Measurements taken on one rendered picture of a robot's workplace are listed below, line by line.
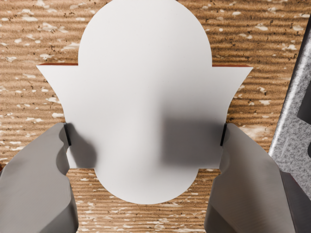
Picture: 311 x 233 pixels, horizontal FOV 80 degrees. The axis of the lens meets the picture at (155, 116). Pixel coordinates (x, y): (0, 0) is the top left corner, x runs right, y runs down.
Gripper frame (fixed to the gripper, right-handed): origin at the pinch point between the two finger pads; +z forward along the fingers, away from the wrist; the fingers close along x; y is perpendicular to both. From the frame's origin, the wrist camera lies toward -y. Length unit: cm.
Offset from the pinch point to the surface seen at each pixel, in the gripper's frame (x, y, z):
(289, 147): 12.7, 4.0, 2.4
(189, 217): 3.8, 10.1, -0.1
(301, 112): 12.4, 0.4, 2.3
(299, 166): 14.3, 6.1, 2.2
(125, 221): -2.1, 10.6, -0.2
